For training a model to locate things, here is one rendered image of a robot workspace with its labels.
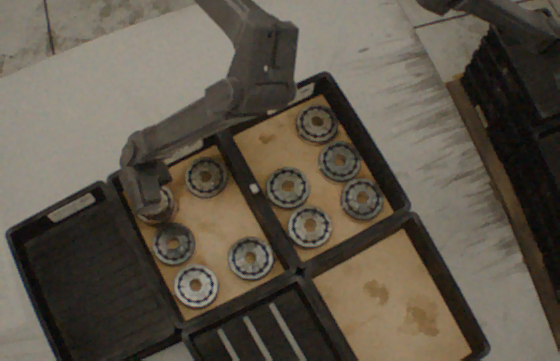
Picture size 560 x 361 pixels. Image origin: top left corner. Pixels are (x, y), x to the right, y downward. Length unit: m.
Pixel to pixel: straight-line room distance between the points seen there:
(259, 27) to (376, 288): 0.84
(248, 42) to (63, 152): 1.05
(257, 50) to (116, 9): 2.07
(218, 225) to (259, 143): 0.23
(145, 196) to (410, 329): 0.70
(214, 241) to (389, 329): 0.46
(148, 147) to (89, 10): 1.83
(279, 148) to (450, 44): 1.43
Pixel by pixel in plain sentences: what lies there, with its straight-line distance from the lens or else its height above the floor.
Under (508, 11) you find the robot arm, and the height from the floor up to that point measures 1.48.
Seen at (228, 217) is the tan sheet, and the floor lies 0.83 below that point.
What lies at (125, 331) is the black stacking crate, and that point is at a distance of 1.49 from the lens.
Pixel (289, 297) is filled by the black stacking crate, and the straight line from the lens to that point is 1.47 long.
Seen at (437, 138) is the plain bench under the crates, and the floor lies 0.70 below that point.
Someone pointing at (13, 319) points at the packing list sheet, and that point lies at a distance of 1.72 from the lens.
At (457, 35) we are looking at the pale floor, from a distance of 2.86.
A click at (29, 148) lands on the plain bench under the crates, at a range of 1.83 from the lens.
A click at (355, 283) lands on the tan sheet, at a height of 0.83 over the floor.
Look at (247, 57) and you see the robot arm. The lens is 0.82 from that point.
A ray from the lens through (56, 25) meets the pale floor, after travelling 2.90.
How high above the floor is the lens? 2.28
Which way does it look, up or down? 71 degrees down
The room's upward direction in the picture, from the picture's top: 6 degrees clockwise
